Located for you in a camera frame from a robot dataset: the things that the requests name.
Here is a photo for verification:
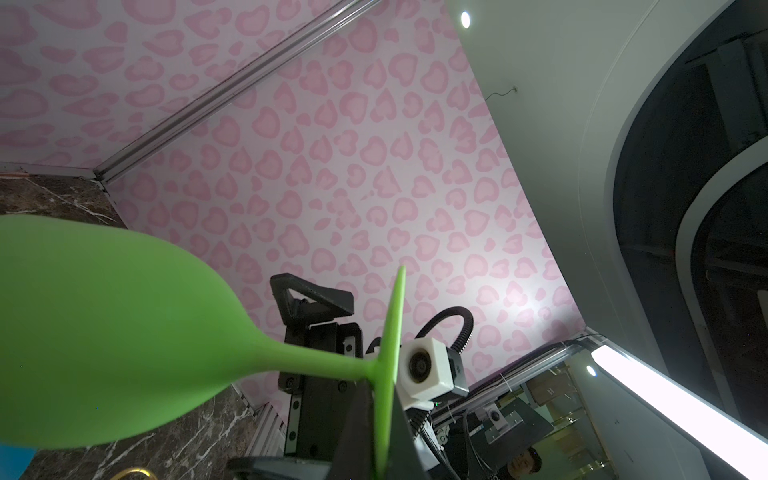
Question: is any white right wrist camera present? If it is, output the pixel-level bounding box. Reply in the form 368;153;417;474
396;337;469;411

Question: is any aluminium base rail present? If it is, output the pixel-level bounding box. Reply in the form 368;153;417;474
245;403;286;457

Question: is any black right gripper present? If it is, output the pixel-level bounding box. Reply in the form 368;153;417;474
270;273;364;461

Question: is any blue wine glass rear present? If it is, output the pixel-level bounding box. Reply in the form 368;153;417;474
0;445;36;480

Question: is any right aluminium frame post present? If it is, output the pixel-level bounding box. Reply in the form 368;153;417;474
93;0;380;184

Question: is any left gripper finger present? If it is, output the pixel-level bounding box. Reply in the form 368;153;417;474
227;380;428;479

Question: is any gold wire wine glass rack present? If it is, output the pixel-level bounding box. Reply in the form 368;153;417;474
110;467;158;480

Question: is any green wine glass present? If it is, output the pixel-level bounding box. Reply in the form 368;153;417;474
1;215;406;469

